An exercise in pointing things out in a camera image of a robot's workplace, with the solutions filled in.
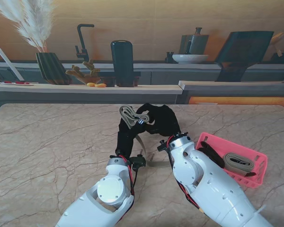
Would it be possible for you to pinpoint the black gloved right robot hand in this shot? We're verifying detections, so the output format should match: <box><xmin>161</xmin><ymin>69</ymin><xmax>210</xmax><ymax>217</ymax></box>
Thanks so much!
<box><xmin>136</xmin><ymin>103</ymin><xmax>182</xmax><ymax>137</ymax></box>

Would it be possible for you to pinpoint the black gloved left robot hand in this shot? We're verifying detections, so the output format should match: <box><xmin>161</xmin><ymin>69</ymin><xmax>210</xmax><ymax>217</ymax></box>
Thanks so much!
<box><xmin>115</xmin><ymin>117</ymin><xmax>148</xmax><ymax>158</ymax></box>

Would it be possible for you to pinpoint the beige woven belt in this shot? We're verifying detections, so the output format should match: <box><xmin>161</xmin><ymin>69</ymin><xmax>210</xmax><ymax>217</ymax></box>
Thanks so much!
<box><xmin>222</xmin><ymin>153</ymin><xmax>257</xmax><ymax>177</ymax></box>
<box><xmin>119</xmin><ymin>105</ymin><xmax>172</xmax><ymax>168</ymax></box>

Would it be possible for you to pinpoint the dark brown woven belt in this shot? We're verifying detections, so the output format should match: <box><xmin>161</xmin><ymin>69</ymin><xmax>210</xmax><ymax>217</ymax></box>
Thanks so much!
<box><xmin>195</xmin><ymin>141</ymin><xmax>226</xmax><ymax>169</ymax></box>

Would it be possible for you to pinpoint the pink plastic storage basket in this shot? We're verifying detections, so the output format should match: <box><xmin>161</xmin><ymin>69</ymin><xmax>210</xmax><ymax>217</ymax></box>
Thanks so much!
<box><xmin>194</xmin><ymin>132</ymin><xmax>268</xmax><ymax>189</ymax></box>

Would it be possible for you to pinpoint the small black figurine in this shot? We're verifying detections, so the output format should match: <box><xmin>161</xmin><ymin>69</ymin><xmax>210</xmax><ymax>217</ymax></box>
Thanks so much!
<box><xmin>165</xmin><ymin>51</ymin><xmax>175</xmax><ymax>64</ymax></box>

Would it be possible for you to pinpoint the white speckled bowl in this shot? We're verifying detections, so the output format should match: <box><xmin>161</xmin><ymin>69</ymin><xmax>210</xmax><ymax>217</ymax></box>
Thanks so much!
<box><xmin>171</xmin><ymin>54</ymin><xmax>209</xmax><ymax>64</ymax></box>

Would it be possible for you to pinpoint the tall black appliance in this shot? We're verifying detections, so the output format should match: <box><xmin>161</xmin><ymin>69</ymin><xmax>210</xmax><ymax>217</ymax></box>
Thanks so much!
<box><xmin>98</xmin><ymin>40</ymin><xmax>142</xmax><ymax>87</ymax></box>

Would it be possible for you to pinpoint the green cactus plant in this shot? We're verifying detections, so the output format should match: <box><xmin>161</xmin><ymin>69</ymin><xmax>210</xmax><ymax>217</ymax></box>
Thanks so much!
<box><xmin>65</xmin><ymin>58</ymin><xmax>101</xmax><ymax>85</ymax></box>

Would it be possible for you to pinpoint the grey lidded pot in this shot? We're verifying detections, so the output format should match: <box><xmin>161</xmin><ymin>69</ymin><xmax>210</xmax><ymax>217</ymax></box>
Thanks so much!
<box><xmin>179</xmin><ymin>27</ymin><xmax>210</xmax><ymax>56</ymax></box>

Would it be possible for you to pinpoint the dark ribbed vase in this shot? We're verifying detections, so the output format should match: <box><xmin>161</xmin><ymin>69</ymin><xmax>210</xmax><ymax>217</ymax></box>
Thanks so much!
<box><xmin>35</xmin><ymin>52</ymin><xmax>73</xmax><ymax>86</ymax></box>

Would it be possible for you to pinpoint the dark angular stand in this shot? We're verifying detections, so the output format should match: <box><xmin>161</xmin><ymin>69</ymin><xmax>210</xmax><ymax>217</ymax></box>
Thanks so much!
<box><xmin>214</xmin><ymin>31</ymin><xmax>275</xmax><ymax>82</ymax></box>

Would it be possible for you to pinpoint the black kitchen faucet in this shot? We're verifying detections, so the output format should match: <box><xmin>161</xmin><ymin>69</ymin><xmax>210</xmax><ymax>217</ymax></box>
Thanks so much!
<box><xmin>75</xmin><ymin>24</ymin><xmax>95</xmax><ymax>63</ymax></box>

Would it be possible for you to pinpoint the plate with red food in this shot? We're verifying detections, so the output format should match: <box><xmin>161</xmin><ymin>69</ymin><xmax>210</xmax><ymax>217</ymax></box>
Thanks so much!
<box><xmin>0</xmin><ymin>80</ymin><xmax>35</xmax><ymax>87</ymax></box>

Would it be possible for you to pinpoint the small dark container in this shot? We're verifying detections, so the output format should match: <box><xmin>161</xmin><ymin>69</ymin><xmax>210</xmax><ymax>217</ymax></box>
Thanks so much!
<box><xmin>271</xmin><ymin>50</ymin><xmax>284</xmax><ymax>64</ymax></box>

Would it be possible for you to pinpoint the white leaning board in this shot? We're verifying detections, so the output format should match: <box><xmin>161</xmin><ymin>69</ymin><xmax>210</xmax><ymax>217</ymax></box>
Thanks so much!
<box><xmin>0</xmin><ymin>47</ymin><xmax>25</xmax><ymax>81</ymax></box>

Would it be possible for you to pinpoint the yellow wooden utensil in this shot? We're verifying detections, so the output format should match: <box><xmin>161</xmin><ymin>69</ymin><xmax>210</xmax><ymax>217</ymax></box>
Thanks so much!
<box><xmin>269</xmin><ymin>32</ymin><xmax>284</xmax><ymax>57</ymax></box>

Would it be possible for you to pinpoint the white pampas grass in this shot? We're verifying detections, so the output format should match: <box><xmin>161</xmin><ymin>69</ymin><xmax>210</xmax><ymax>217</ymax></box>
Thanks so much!
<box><xmin>0</xmin><ymin>0</ymin><xmax>56</xmax><ymax>53</ymax></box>

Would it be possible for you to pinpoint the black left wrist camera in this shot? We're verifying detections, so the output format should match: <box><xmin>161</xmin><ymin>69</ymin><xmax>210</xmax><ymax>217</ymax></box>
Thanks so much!
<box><xmin>130</xmin><ymin>155</ymin><xmax>147</xmax><ymax>170</ymax></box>

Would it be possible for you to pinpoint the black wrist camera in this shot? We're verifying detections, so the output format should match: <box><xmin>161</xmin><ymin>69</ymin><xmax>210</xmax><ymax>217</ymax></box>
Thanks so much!
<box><xmin>130</xmin><ymin>155</ymin><xmax>147</xmax><ymax>170</ymax></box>
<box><xmin>157</xmin><ymin>139</ymin><xmax>169</xmax><ymax>153</ymax></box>

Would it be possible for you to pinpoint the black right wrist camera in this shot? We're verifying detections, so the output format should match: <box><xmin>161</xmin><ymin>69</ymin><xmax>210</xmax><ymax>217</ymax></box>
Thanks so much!
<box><xmin>157</xmin><ymin>139</ymin><xmax>169</xmax><ymax>153</ymax></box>

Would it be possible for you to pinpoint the red black cable bundle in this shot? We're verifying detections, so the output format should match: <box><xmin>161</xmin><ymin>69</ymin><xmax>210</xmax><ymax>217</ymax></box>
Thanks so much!
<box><xmin>119</xmin><ymin>155</ymin><xmax>139</xmax><ymax>197</ymax></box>
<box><xmin>167</xmin><ymin>139</ymin><xmax>204</xmax><ymax>212</ymax></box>

